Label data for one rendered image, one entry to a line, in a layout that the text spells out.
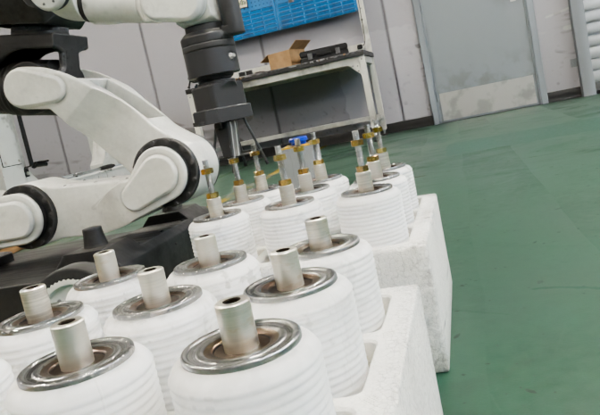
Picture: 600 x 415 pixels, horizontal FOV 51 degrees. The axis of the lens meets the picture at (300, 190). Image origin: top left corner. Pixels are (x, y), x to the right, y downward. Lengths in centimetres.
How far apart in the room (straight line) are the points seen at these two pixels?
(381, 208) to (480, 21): 519
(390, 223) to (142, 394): 53
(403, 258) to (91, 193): 77
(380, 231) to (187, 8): 47
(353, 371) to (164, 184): 85
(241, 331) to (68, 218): 110
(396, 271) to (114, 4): 65
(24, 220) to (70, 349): 103
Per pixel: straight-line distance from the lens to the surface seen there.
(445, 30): 601
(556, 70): 607
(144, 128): 134
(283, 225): 91
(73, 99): 138
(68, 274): 120
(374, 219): 88
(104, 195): 137
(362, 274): 59
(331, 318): 48
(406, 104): 603
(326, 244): 61
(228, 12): 107
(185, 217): 152
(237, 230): 95
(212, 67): 105
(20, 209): 146
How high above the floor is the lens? 39
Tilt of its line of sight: 7 degrees down
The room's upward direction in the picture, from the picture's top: 12 degrees counter-clockwise
